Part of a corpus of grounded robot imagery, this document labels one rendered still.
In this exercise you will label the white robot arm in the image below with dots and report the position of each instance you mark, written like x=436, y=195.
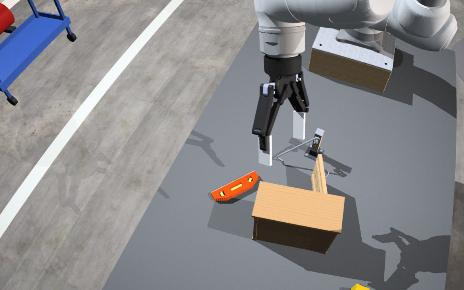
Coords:
x=425, y=24

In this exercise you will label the yellow tape measure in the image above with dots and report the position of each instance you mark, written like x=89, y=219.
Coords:
x=359, y=287

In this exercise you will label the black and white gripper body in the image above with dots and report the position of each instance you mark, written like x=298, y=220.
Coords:
x=282, y=71

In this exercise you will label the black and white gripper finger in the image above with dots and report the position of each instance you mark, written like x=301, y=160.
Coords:
x=267, y=110
x=299, y=94

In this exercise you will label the orange spirit level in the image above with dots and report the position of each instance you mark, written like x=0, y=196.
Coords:
x=236, y=187

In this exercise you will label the brown wooden cabinet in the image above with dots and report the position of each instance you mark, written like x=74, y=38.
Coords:
x=296, y=217

